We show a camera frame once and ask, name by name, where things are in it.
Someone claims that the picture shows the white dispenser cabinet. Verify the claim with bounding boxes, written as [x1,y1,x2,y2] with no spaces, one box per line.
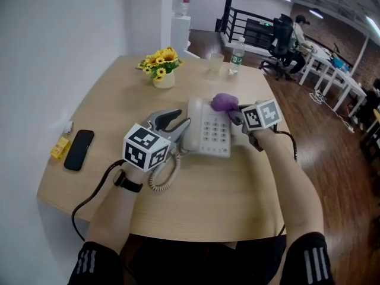
[170,15,192,52]

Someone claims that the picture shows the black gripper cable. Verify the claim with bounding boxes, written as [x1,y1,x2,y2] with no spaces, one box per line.
[273,130,299,163]
[71,159,127,242]

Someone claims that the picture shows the small yellow box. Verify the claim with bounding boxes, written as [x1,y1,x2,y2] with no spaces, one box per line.
[50,135,71,161]

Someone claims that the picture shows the beige desk phone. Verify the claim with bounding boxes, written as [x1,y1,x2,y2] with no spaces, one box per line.
[181,96,233,159]

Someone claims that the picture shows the wooden desk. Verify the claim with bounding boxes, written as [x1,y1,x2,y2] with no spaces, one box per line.
[36,55,293,243]

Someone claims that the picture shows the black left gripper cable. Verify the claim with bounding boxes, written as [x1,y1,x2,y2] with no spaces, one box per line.
[71,159,127,242]

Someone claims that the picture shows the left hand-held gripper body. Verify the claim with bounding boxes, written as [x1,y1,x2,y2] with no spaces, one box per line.
[123,110,181,172]

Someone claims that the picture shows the black wristwatch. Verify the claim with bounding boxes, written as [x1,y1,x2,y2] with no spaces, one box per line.
[112,169,144,194]

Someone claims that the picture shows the beige coiled phone cord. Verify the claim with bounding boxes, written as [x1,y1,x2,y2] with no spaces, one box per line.
[148,149,183,192]

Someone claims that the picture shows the row of white tables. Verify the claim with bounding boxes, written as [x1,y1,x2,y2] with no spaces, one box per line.
[297,39,368,119]

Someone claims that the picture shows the purple cloth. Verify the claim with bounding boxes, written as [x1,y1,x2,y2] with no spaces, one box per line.
[210,93,240,113]

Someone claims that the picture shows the blue item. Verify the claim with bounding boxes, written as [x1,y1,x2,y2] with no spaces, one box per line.
[331,56,352,72]

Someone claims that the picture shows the clear green-label water bottle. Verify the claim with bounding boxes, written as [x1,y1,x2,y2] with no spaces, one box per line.
[228,36,246,76]

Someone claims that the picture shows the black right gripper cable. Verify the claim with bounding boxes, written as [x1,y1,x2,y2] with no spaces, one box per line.
[273,130,299,163]

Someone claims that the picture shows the person's black clothing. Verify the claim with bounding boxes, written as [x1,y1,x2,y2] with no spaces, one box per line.
[67,232,337,285]

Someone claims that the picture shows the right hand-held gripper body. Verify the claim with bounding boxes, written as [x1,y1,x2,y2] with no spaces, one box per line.
[237,99,283,152]

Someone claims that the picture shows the long ceiling light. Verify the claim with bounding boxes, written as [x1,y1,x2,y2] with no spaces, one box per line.
[365,15,380,37]

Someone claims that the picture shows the black metal railing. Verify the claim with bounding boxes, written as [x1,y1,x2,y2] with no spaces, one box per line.
[214,0,286,53]

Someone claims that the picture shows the water dispenser bottle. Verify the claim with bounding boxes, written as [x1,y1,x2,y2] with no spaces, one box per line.
[172,0,193,18]

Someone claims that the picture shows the sunflowers in white pot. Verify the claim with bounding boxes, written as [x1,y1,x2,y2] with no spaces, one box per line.
[136,46,185,90]

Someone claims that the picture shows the translucent plastic cup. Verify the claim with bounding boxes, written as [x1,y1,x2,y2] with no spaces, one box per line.
[209,52,225,73]

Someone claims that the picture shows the white power strip with cable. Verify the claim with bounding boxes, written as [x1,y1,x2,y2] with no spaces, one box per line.
[309,88,356,134]

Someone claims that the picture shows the person's left forearm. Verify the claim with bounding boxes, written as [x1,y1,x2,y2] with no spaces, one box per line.
[85,159,144,255]

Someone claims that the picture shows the black smartphone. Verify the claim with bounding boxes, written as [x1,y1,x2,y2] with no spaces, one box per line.
[63,129,96,172]

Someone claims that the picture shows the person's right forearm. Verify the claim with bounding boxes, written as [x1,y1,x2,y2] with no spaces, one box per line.
[254,128,325,246]

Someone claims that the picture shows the black office chair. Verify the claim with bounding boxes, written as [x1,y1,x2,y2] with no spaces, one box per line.
[258,14,299,81]

